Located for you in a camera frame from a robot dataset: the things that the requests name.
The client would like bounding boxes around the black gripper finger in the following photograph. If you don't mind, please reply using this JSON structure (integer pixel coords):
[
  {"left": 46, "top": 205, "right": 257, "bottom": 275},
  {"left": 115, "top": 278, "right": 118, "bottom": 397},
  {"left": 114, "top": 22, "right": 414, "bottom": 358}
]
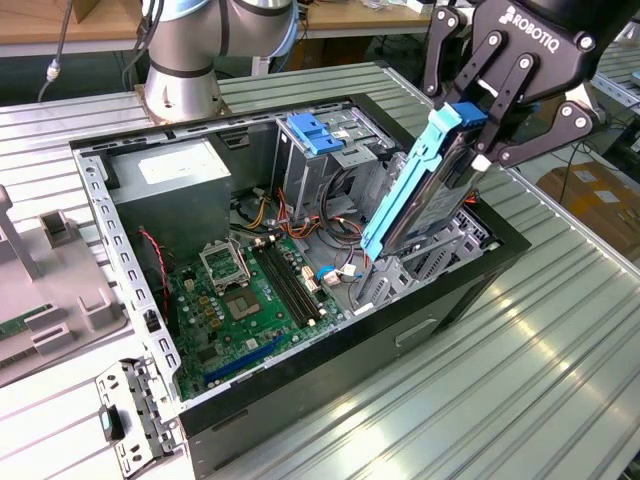
[
  {"left": 469, "top": 52, "right": 604, "bottom": 174},
  {"left": 421, "top": 3, "right": 506, "bottom": 109}
]

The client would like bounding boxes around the hard disk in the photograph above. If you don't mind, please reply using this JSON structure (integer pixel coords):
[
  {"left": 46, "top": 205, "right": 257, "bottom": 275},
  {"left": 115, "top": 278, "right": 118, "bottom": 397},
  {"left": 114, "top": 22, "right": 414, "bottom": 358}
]
[{"left": 359, "top": 102, "right": 494, "bottom": 264}]

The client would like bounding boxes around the orange power wire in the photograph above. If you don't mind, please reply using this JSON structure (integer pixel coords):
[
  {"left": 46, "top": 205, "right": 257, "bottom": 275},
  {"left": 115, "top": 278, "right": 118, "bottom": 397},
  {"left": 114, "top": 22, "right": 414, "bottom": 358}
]
[{"left": 327, "top": 194, "right": 481, "bottom": 271}]

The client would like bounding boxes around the metal disk bay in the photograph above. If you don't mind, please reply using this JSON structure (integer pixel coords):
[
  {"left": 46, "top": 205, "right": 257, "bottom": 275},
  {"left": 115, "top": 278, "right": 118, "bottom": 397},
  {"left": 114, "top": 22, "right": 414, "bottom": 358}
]
[{"left": 349, "top": 152, "right": 501, "bottom": 316}]

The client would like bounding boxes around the metal slat shelf table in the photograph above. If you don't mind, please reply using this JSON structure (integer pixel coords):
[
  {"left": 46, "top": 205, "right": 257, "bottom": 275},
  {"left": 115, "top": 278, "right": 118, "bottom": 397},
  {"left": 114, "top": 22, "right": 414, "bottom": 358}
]
[{"left": 592, "top": 42, "right": 640, "bottom": 109}]

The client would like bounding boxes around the large cardboard box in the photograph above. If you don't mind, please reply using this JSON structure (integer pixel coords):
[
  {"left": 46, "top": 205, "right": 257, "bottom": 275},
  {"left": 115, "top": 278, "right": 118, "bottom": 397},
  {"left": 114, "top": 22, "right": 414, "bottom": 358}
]
[{"left": 537, "top": 159, "right": 640, "bottom": 256}]

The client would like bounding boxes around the wooden desk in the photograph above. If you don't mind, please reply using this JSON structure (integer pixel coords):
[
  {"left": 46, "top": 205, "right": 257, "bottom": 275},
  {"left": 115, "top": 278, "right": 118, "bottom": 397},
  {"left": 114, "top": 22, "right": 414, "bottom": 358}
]
[{"left": 0, "top": 0, "right": 436, "bottom": 59}]

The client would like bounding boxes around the blue plastic drive latch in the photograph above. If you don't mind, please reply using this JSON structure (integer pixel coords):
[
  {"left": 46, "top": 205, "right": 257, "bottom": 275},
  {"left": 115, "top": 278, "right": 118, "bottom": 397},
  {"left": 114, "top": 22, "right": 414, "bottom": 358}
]
[{"left": 287, "top": 113, "right": 346, "bottom": 157}]

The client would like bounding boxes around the metal optical drive cage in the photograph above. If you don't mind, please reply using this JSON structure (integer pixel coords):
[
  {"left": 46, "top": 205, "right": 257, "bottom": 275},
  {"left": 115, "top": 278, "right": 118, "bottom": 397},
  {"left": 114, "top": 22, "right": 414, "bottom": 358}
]
[{"left": 272, "top": 107, "right": 396, "bottom": 226}]

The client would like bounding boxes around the black RAM slot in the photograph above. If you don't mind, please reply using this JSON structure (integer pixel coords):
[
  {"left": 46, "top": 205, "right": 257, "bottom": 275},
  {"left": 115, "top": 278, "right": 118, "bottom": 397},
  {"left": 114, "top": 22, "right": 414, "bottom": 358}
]
[
  {"left": 251, "top": 239, "right": 314, "bottom": 329},
  {"left": 264, "top": 235, "right": 326, "bottom": 324}
]

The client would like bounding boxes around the metal socket cover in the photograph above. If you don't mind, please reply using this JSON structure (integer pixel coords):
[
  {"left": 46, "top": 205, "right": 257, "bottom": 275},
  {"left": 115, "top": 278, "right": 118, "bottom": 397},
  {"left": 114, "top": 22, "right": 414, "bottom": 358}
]
[{"left": 198, "top": 238, "right": 251, "bottom": 292}]

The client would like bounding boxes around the grey power supply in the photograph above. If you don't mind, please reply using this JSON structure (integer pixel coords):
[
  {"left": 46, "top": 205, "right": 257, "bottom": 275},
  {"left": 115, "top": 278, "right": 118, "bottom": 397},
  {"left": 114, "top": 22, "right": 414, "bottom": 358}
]
[{"left": 107, "top": 137, "right": 234, "bottom": 256}]

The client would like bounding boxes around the CPU socket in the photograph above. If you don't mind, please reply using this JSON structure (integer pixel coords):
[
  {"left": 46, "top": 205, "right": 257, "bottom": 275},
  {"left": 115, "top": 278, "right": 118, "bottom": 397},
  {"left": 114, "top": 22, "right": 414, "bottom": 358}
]
[{"left": 222, "top": 284, "right": 266, "bottom": 321}]

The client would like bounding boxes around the black PC case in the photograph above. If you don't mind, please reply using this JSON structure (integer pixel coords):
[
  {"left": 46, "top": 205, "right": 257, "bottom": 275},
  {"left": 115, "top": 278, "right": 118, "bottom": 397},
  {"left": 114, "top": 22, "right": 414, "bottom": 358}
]
[{"left": 68, "top": 92, "right": 532, "bottom": 479}]

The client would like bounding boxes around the green motherboard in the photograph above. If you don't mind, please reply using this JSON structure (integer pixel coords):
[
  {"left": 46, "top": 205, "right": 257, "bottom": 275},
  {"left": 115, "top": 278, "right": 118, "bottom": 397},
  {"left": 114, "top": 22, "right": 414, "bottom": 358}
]
[{"left": 164, "top": 234, "right": 346, "bottom": 401}]

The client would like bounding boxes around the small brown box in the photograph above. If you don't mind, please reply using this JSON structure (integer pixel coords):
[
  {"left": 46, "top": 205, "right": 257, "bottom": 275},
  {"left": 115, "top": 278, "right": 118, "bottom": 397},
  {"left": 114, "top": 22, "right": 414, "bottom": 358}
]
[{"left": 73, "top": 0, "right": 101, "bottom": 25}]

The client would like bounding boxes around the blue expansion slot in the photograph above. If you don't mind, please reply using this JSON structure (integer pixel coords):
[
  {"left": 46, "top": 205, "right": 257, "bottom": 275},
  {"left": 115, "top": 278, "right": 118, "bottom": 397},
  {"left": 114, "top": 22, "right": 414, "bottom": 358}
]
[{"left": 202, "top": 333, "right": 287, "bottom": 387}]

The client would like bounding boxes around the grey parts rack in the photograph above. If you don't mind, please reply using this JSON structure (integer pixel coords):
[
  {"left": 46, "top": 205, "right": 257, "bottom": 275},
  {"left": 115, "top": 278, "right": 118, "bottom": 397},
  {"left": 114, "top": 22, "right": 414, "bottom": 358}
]
[{"left": 0, "top": 184, "right": 136, "bottom": 389}]

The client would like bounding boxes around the black latch with blue tab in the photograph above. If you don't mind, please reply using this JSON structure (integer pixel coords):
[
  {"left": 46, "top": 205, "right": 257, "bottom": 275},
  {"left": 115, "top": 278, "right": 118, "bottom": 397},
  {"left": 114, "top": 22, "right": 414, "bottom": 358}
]
[{"left": 98, "top": 405, "right": 126, "bottom": 442}]

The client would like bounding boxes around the green RAM stick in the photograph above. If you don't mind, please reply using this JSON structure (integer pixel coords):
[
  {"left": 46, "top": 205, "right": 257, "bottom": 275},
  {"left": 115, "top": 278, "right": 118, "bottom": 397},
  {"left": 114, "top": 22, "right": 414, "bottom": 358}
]
[{"left": 0, "top": 302, "right": 55, "bottom": 342}]

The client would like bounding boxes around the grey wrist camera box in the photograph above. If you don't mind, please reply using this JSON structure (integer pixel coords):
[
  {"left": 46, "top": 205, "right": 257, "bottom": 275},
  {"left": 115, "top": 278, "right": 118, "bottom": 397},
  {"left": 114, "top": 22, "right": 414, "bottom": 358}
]
[{"left": 582, "top": 79, "right": 610, "bottom": 126}]

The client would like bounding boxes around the black wire loop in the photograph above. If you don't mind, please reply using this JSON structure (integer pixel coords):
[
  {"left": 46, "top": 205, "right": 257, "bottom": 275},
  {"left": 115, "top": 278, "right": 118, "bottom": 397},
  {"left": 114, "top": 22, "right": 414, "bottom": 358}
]
[{"left": 319, "top": 167, "right": 364, "bottom": 239}]

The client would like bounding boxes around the orange yellow wire bundle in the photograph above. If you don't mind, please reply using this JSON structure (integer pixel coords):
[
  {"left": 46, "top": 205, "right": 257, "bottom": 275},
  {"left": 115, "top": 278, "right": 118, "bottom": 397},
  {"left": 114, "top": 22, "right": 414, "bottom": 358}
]
[{"left": 232, "top": 185, "right": 324, "bottom": 247}]

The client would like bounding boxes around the thin black cable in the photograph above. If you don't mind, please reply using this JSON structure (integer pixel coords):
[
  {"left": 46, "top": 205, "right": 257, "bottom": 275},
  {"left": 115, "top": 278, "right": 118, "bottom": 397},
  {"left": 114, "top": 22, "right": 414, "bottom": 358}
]
[{"left": 121, "top": 0, "right": 166, "bottom": 94}]

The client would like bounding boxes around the red black fan wire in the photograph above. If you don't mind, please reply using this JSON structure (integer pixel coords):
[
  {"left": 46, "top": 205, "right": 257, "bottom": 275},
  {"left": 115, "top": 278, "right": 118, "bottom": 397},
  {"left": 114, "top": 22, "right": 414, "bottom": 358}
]
[{"left": 137, "top": 227, "right": 174, "bottom": 301}]

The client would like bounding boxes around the black cable with metal connector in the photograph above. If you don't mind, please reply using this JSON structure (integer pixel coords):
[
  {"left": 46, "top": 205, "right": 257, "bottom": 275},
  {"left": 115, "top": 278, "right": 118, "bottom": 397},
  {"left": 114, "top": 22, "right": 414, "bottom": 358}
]
[{"left": 37, "top": 0, "right": 76, "bottom": 104}]

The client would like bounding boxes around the metal slot cover bracket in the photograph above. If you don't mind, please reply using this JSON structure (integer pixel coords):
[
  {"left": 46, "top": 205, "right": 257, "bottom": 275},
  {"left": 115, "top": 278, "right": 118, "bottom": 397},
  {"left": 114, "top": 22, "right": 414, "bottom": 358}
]
[{"left": 94, "top": 357, "right": 189, "bottom": 476}]

